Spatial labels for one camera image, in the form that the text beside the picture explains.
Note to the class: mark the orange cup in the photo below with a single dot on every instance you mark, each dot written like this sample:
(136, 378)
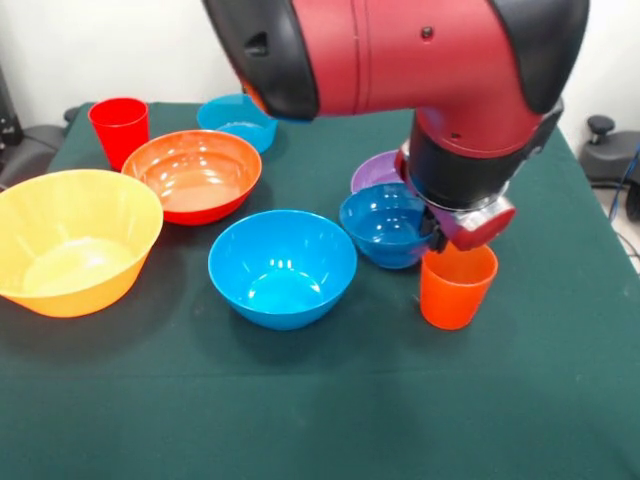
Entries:
(455, 295)

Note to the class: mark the wide purple bowl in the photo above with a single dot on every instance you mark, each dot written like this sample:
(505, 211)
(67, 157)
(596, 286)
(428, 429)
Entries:
(375, 172)

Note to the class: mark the wide orange bowl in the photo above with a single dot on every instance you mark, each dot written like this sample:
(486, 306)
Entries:
(195, 185)

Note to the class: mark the large blue bowl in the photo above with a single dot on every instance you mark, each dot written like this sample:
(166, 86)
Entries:
(282, 290)

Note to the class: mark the black equipment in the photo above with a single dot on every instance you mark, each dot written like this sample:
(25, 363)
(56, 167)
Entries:
(7, 125)

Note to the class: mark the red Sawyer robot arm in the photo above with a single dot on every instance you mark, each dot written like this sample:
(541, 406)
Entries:
(400, 60)

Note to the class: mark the dark green tablecloth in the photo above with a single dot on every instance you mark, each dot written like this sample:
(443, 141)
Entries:
(350, 400)

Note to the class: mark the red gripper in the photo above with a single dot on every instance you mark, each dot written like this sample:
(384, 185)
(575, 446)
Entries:
(485, 230)

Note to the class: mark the red cup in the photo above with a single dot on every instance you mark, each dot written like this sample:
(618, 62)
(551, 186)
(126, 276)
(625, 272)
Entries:
(120, 135)

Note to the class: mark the yellow bowl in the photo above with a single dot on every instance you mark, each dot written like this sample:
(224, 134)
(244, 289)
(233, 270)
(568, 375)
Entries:
(75, 260)

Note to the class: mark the teal bowl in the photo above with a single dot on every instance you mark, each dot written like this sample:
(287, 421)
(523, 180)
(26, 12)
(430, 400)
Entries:
(230, 117)

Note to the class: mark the small dark blue bowl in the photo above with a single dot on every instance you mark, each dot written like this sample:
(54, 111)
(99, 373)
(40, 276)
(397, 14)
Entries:
(385, 235)

